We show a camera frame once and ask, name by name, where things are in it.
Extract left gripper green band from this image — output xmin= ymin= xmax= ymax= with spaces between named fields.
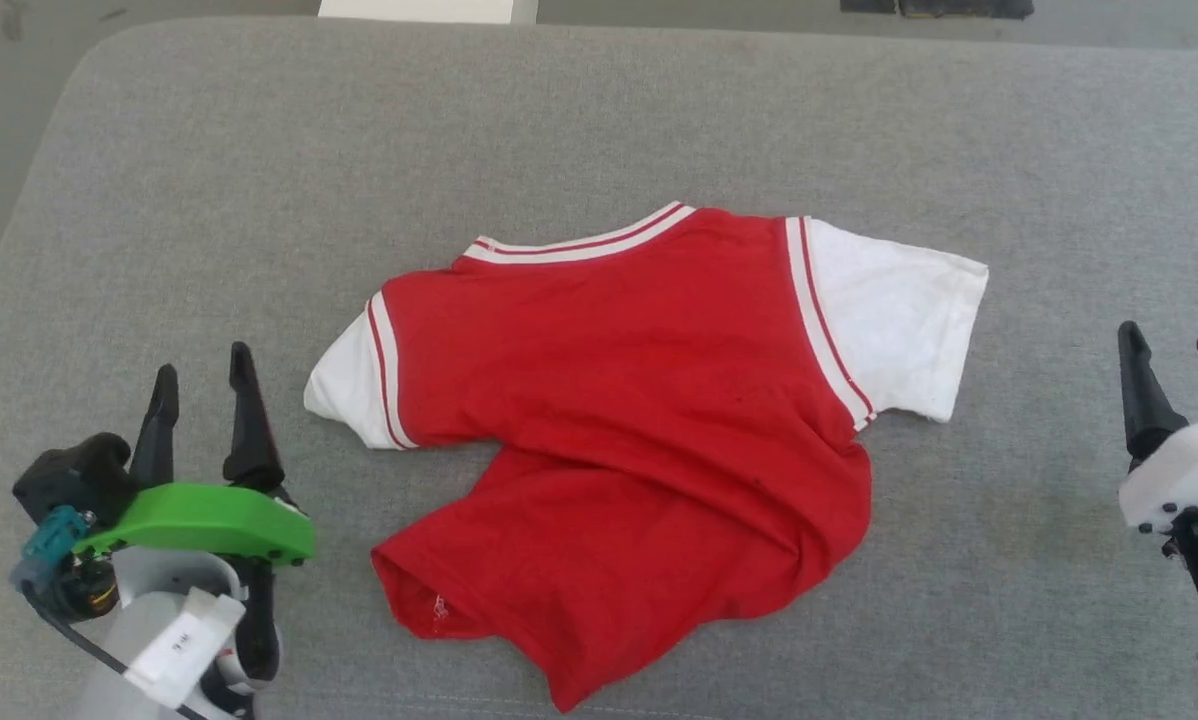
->
xmin=44 ymin=342 xmax=317 ymax=691

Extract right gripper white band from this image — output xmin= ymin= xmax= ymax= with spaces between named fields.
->
xmin=1117 ymin=320 xmax=1198 ymax=646

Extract red shirt white sleeves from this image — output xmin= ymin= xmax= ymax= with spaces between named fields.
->
xmin=304 ymin=200 xmax=990 ymax=714

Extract white box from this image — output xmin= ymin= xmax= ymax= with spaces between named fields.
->
xmin=317 ymin=0 xmax=539 ymax=26

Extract grey fabric sofa cushion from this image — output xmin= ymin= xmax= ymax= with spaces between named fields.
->
xmin=0 ymin=15 xmax=1198 ymax=720

